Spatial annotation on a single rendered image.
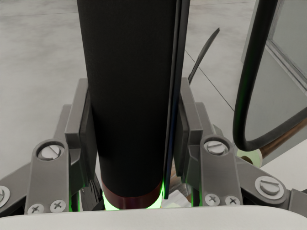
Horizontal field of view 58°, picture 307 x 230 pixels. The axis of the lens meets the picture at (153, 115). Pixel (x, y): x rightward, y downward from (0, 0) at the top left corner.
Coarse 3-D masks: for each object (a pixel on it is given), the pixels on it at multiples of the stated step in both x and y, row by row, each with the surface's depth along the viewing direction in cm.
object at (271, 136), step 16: (272, 0) 14; (256, 16) 15; (272, 16) 15; (256, 32) 15; (256, 48) 16; (256, 64) 17; (240, 80) 18; (240, 96) 18; (240, 112) 19; (304, 112) 30; (240, 128) 20; (288, 128) 28; (240, 144) 22; (256, 144) 25; (256, 160) 26
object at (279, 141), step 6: (306, 120) 31; (294, 126) 30; (300, 126) 31; (288, 132) 29; (294, 132) 30; (282, 138) 29; (288, 138) 29; (270, 144) 28; (276, 144) 28; (264, 150) 27; (270, 150) 28; (246, 156) 26; (264, 156) 27; (252, 162) 26; (186, 198) 23
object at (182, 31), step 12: (180, 0) 9; (180, 12) 9; (180, 24) 9; (180, 36) 10; (180, 48) 10; (180, 60) 10; (180, 72) 10; (180, 84) 11; (168, 108) 13; (168, 120) 13; (168, 132) 13; (168, 144) 13; (168, 156) 13; (168, 168) 14; (168, 180) 15; (168, 192) 15
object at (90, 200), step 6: (90, 180) 57; (96, 180) 52; (90, 186) 58; (96, 186) 52; (90, 192) 60; (96, 192) 52; (102, 192) 50; (84, 198) 69; (90, 198) 63; (96, 198) 55; (102, 198) 50; (84, 204) 70; (90, 204) 64; (96, 204) 59; (84, 210) 70; (90, 210) 66
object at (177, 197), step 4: (176, 192) 23; (172, 196) 23; (176, 196) 23; (180, 196) 23; (184, 196) 23; (164, 200) 22; (168, 200) 22; (172, 200) 22; (176, 200) 22; (180, 200) 22; (184, 200) 22; (164, 204) 22; (168, 204) 22; (180, 204) 22; (184, 204) 22; (188, 204) 22
